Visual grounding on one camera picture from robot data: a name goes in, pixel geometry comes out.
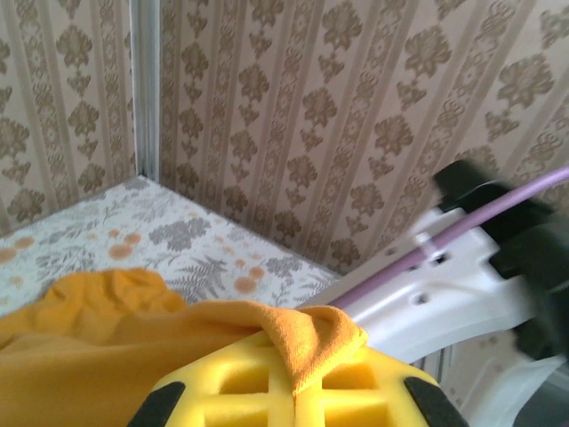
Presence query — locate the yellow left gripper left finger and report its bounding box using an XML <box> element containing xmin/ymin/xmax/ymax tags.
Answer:
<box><xmin>128</xmin><ymin>333</ymin><xmax>297</xmax><ymax>427</ymax></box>

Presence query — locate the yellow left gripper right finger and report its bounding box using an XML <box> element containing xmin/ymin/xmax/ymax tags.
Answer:
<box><xmin>295</xmin><ymin>343</ymin><xmax>463</xmax><ymax>427</ymax></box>

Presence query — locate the mustard yellow t-shirt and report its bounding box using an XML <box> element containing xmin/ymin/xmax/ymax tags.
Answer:
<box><xmin>0</xmin><ymin>268</ymin><xmax>370</xmax><ymax>427</ymax></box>

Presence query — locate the floral patterned tablecloth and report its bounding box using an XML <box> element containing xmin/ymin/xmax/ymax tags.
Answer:
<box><xmin>0</xmin><ymin>175</ymin><xmax>346</xmax><ymax>312</ymax></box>

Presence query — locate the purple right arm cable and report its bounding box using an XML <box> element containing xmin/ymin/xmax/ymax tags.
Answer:
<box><xmin>328</xmin><ymin>165</ymin><xmax>569</xmax><ymax>312</ymax></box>

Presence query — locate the aluminium frame post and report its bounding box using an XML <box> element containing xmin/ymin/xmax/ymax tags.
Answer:
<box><xmin>130</xmin><ymin>0</ymin><xmax>162</xmax><ymax>180</ymax></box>

